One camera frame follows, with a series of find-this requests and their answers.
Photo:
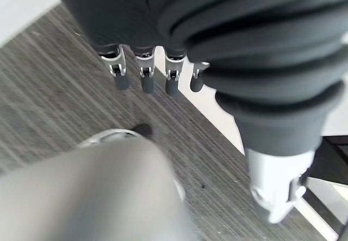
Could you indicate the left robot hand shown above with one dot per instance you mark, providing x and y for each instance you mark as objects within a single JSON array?
[{"x": 244, "y": 48}]

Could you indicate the silver robot leg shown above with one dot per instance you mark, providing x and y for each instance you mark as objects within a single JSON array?
[{"x": 89, "y": 189}]

